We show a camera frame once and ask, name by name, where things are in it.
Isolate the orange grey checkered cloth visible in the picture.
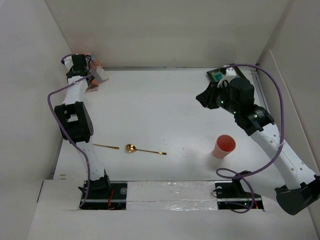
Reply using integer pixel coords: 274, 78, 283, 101
85, 52, 109, 93

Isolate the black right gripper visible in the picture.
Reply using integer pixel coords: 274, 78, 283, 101
195, 80, 240, 116

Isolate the gold spoon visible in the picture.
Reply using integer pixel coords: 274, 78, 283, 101
125, 144, 167, 156

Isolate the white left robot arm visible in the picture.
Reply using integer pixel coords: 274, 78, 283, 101
54, 54, 112, 199

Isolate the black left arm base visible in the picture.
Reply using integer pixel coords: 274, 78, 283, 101
80, 181, 128, 211

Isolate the gold fork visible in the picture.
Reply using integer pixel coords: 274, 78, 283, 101
93, 143, 120, 150

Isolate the green square ceramic plate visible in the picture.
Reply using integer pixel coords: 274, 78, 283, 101
206, 67, 245, 83

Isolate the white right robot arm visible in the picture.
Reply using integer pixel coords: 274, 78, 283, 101
196, 77, 320, 216

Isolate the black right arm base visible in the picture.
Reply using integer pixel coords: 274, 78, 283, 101
211, 178, 265, 214

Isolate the coral plastic cup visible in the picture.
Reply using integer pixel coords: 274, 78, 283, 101
212, 134, 236, 159

